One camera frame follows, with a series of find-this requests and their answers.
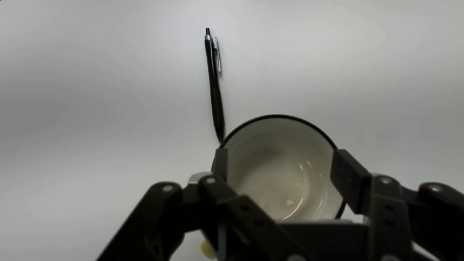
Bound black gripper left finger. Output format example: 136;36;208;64
95;146;310;261

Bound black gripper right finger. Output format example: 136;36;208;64
330;148;464;261

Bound black ballpoint pen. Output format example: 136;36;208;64
203;26;227;145

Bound yellow enamel mug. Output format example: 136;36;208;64
200;113;348;258

